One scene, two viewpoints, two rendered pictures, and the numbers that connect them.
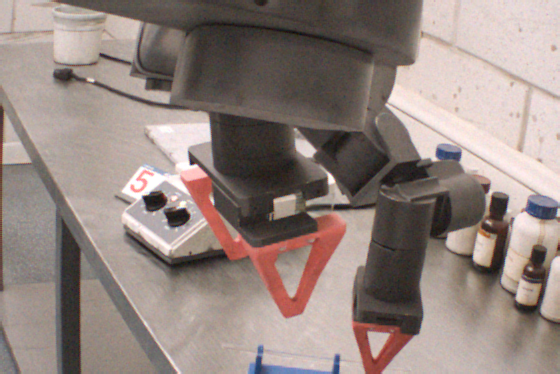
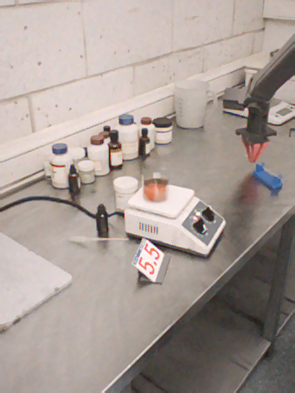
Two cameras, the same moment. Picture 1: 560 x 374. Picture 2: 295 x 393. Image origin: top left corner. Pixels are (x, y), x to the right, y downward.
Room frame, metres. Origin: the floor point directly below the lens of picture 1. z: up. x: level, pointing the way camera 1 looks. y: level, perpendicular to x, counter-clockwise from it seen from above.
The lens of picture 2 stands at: (1.63, 0.84, 1.33)
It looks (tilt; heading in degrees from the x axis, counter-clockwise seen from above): 30 degrees down; 247
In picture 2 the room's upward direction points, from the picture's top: straight up
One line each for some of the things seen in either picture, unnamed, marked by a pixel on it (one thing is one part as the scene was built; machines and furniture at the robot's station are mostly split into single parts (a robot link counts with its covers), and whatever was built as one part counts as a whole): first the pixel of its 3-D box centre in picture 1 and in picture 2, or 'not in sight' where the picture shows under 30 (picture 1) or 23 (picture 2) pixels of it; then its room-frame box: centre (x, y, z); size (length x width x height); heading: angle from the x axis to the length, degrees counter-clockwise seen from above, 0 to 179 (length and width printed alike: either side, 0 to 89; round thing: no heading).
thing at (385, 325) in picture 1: (380, 331); (251, 147); (0.88, -0.12, 0.82); 0.07 x 0.07 x 0.09; 89
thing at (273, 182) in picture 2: (296, 368); (268, 175); (0.88, -0.04, 0.77); 0.10 x 0.03 x 0.04; 89
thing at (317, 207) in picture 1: (312, 203); (125, 196); (1.30, -0.05, 0.79); 0.06 x 0.06 x 0.08
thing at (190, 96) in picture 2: not in sight; (194, 105); (0.86, -0.52, 0.82); 0.18 x 0.13 x 0.15; 116
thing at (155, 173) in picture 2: not in sight; (156, 182); (1.27, 0.07, 0.88); 0.07 x 0.06 x 0.08; 103
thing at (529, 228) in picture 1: (533, 244); (126, 136); (1.19, -0.35, 0.81); 0.07 x 0.07 x 0.13
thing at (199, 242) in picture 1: (214, 208); (171, 217); (1.24, 0.08, 0.79); 0.22 x 0.13 x 0.08; 131
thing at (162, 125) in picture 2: not in sight; (161, 130); (1.03, -0.42, 0.79); 0.07 x 0.07 x 0.07
